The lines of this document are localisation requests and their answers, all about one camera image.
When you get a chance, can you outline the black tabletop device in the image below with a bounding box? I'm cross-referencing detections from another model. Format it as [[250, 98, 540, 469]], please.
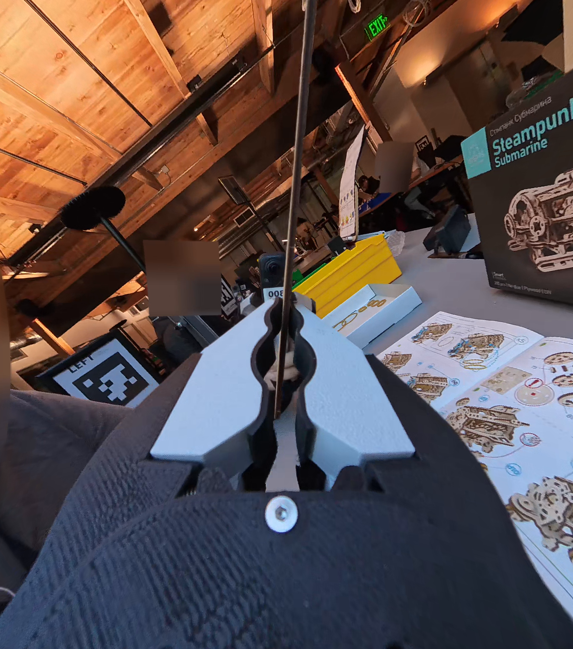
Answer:
[[422, 204, 472, 254]]

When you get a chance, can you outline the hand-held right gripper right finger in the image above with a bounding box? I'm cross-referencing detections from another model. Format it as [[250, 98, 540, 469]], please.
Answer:
[[288, 303, 415, 481]]

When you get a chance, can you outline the black round lamp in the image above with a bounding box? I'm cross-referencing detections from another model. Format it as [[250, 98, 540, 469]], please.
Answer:
[[60, 185, 147, 272]]

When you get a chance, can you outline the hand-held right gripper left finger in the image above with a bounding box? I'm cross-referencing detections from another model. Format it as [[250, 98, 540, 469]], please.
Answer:
[[151, 299, 284, 478]]

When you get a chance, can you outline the open instruction booklet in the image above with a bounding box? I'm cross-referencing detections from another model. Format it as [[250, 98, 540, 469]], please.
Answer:
[[375, 311, 573, 649]]

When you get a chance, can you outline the hanging black monitor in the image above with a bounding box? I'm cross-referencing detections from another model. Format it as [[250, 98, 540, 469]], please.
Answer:
[[218, 175, 253, 206]]

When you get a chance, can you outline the yellow plastic bin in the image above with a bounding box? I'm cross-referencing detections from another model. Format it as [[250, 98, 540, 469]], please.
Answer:
[[293, 234, 403, 319]]

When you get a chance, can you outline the person's left forearm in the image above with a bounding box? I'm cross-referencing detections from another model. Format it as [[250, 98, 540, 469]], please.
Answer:
[[7, 389, 137, 574]]

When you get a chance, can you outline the dark model kit box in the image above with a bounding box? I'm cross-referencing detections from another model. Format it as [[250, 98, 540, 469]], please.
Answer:
[[461, 48, 573, 311]]

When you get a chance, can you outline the white cardboard tray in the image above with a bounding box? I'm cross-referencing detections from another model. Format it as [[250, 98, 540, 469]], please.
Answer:
[[322, 283, 423, 351]]

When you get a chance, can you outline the white instruction sheet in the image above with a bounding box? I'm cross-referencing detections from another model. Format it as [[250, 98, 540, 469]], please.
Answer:
[[339, 124, 366, 240]]

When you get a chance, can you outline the plywood model parts sheet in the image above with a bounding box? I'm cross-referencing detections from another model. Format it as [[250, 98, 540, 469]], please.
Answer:
[[272, 0, 318, 420]]

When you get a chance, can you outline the black framed marker board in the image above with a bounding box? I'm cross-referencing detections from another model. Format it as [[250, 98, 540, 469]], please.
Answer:
[[37, 330, 165, 409]]

